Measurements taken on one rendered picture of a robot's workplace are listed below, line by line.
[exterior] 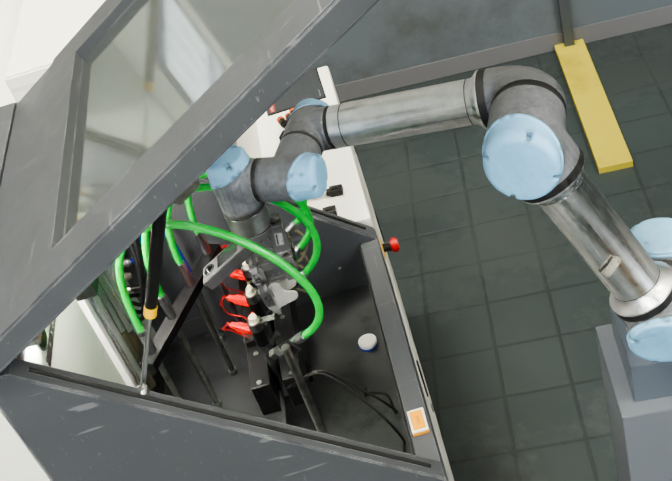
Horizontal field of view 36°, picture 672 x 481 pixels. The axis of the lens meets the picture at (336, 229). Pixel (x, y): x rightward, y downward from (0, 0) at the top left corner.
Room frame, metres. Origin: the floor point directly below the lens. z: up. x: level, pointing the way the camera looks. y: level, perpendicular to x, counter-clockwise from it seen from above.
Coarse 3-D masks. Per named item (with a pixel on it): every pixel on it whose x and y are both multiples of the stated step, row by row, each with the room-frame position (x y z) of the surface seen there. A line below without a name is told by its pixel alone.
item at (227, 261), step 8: (232, 248) 1.43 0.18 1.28; (240, 248) 1.41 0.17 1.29; (216, 256) 1.45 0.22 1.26; (224, 256) 1.43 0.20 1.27; (232, 256) 1.41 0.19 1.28; (240, 256) 1.41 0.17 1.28; (248, 256) 1.41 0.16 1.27; (208, 264) 1.45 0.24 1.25; (216, 264) 1.43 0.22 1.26; (224, 264) 1.41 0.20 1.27; (232, 264) 1.41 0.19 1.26; (240, 264) 1.41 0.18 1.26; (208, 272) 1.43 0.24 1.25; (216, 272) 1.41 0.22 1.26; (224, 272) 1.41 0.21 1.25; (232, 272) 1.41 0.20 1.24; (208, 280) 1.41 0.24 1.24; (216, 280) 1.41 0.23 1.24
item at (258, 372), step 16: (288, 304) 1.58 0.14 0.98; (288, 320) 1.54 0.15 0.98; (288, 336) 1.49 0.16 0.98; (256, 352) 1.48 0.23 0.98; (304, 352) 1.52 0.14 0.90; (256, 368) 1.44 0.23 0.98; (288, 368) 1.41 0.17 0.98; (304, 368) 1.45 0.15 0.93; (256, 384) 1.40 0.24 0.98; (272, 384) 1.41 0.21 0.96; (288, 384) 1.38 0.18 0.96; (256, 400) 1.39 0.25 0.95; (272, 400) 1.39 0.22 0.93
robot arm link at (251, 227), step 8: (264, 208) 1.41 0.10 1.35; (224, 216) 1.42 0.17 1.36; (256, 216) 1.40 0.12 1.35; (264, 216) 1.41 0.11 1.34; (232, 224) 1.41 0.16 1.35; (240, 224) 1.40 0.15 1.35; (248, 224) 1.39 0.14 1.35; (256, 224) 1.39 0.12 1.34; (264, 224) 1.40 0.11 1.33; (232, 232) 1.41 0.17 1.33; (240, 232) 1.40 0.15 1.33; (248, 232) 1.39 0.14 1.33; (256, 232) 1.39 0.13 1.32
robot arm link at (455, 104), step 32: (384, 96) 1.45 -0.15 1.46; (416, 96) 1.41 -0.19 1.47; (448, 96) 1.38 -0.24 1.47; (480, 96) 1.34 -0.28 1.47; (288, 128) 1.48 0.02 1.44; (320, 128) 1.46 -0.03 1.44; (352, 128) 1.43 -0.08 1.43; (384, 128) 1.41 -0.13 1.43; (416, 128) 1.39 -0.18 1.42; (448, 128) 1.37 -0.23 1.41
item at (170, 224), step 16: (176, 224) 1.36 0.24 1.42; (192, 224) 1.35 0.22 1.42; (240, 240) 1.31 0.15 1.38; (272, 256) 1.29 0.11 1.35; (288, 272) 1.28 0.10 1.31; (304, 288) 1.27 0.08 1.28; (128, 304) 1.44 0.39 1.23; (320, 304) 1.27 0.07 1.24; (320, 320) 1.27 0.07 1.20; (304, 336) 1.29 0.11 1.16
